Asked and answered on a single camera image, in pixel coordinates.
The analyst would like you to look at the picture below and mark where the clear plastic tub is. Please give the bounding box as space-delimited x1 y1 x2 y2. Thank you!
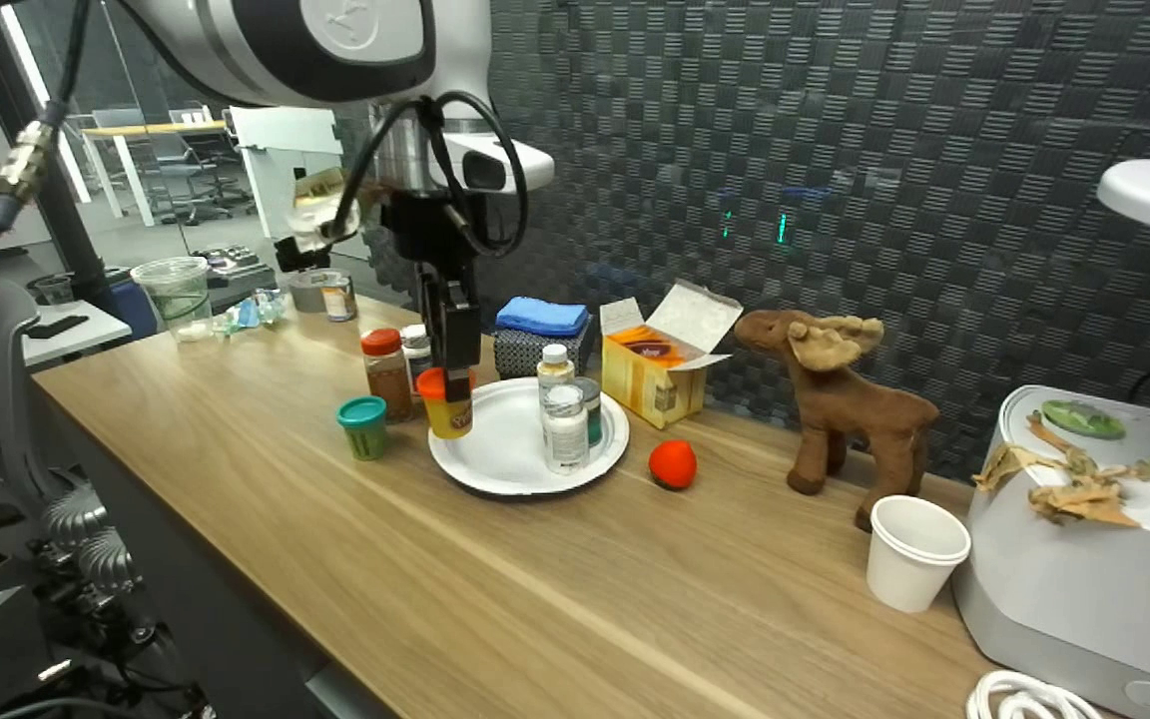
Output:
127 253 216 335

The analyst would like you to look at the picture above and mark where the yellow tub orange lid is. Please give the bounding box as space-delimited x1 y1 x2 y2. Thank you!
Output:
409 363 476 445

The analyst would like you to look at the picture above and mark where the green round disc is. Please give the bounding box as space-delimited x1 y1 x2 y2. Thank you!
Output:
1032 395 1127 445

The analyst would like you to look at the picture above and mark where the white paper cup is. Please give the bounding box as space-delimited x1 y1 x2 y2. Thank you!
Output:
862 493 972 616

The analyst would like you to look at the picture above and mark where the green tub teal lid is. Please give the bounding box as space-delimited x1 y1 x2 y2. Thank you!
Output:
336 393 392 465

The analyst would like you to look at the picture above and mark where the spice jar orange lid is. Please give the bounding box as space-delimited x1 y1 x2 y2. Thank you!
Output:
358 325 423 423

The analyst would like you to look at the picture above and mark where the clear plastic bottle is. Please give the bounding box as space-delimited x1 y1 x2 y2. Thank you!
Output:
177 289 294 345

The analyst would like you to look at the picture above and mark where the small glass jar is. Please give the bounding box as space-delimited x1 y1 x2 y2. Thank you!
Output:
311 269 358 325

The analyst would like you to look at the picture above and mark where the grey white appliance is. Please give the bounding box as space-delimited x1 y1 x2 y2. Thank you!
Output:
951 378 1150 719

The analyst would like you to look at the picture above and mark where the blue folded cloth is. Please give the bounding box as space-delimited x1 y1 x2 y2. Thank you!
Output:
492 293 592 345

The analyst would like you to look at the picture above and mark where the brown moose plush toy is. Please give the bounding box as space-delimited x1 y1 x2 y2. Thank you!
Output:
732 307 941 536

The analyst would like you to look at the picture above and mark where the white round plate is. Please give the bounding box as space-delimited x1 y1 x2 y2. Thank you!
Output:
423 375 633 502

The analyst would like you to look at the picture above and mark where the grey fabric box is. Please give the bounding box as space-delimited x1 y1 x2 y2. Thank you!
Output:
485 325 593 383

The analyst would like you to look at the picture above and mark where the black desk stand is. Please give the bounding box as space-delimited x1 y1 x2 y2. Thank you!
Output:
272 230 336 276

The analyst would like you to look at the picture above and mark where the open yellow cardboard box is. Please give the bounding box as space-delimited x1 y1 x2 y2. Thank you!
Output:
593 276 748 433

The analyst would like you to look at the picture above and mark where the orange ball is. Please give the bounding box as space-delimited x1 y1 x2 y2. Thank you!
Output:
641 437 701 494

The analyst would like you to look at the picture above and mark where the small yellow-label vitamin bottle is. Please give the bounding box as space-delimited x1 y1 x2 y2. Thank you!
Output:
529 338 578 403

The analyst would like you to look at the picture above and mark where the clear pill bottle white cap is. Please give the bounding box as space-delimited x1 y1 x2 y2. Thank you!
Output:
536 378 593 473

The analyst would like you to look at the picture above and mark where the dark metal pole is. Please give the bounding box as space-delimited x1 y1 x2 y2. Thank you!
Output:
0 0 127 315

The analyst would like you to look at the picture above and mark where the white coiled cable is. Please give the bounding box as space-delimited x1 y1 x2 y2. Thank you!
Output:
963 663 1111 719

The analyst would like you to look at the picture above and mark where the grey lidded glass jar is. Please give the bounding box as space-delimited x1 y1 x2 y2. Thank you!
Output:
578 375 606 453

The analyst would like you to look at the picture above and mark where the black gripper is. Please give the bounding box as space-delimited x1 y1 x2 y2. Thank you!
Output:
374 189 493 399

